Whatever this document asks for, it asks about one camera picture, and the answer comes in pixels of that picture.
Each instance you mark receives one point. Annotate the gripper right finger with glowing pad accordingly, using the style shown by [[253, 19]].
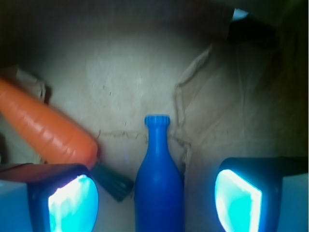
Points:
[[263, 194]]

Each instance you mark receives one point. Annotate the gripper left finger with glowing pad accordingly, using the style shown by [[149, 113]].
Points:
[[47, 198]]

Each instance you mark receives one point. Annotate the blue plastic bottle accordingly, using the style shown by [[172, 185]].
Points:
[[159, 190]]

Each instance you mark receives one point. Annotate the orange toy carrot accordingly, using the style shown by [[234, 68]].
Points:
[[57, 139]]

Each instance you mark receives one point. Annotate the brown paper bag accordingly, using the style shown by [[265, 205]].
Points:
[[231, 74]]

